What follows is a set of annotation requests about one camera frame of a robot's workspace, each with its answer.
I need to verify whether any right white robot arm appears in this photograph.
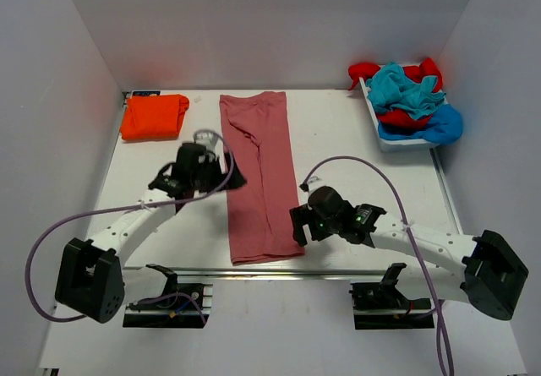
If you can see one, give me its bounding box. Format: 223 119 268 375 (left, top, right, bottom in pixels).
290 186 529 321

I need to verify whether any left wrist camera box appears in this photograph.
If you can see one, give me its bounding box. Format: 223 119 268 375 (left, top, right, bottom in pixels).
193 128 221 152

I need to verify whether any blue crumpled t-shirt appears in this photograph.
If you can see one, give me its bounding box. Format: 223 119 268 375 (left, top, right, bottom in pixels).
376 104 463 145

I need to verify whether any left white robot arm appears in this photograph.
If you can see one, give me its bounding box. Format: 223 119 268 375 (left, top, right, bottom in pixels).
55 140 247 324

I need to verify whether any pink t-shirt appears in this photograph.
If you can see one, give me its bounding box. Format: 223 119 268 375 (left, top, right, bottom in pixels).
219 91 304 265

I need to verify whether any folded orange t-shirt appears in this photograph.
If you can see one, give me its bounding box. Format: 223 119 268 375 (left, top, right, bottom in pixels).
120 95 189 142

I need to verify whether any red crumpled t-shirt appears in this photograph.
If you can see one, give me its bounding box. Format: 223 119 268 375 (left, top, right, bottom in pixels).
348 57 445 130

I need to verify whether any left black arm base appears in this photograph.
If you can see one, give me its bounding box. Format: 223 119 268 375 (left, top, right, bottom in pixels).
123 264 212 330

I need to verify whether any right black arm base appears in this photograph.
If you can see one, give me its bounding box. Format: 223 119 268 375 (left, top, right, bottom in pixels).
349 263 435 330

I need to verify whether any white plastic bin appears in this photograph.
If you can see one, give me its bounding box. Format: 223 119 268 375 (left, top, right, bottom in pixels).
356 80 437 152

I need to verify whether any teal crumpled t-shirt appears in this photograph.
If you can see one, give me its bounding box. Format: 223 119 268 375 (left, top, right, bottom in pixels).
365 63 445 120

